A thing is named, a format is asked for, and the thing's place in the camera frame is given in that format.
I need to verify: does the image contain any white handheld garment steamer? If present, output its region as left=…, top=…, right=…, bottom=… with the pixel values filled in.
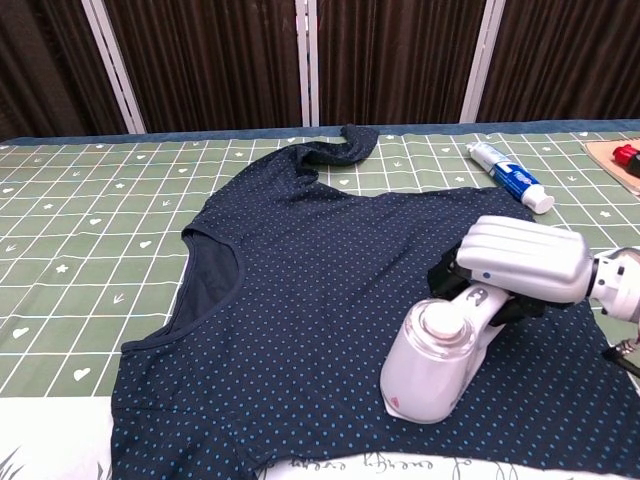
left=379, top=284, right=511, bottom=425

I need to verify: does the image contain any navy polka dot t-shirt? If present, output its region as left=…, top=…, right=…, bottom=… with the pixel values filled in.
left=110, top=124, right=640, bottom=480

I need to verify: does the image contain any green grid tablecloth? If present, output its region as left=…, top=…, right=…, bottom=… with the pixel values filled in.
left=0, top=130, right=640, bottom=399

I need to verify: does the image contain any brown pleated screen panel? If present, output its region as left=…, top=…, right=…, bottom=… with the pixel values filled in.
left=0, top=0, right=127, bottom=142
left=316, top=0, right=487, bottom=126
left=477, top=0, right=640, bottom=123
left=104, top=0, right=304, bottom=134

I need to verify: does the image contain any blue white toothpaste tube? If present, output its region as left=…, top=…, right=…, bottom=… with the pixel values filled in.
left=464, top=140, right=556, bottom=215

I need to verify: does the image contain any tan flat mat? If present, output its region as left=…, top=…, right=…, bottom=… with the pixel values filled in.
left=583, top=139, right=640, bottom=196

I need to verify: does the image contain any white printed cloth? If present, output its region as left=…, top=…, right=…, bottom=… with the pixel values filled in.
left=0, top=394, right=640, bottom=480

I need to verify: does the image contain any white screen frame post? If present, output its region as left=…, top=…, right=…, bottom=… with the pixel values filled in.
left=294, top=0, right=321, bottom=127
left=81, top=0, right=147, bottom=135
left=459, top=0, right=507, bottom=124

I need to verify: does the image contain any black cable with connector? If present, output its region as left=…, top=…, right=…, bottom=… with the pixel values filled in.
left=602, top=319, right=640, bottom=381

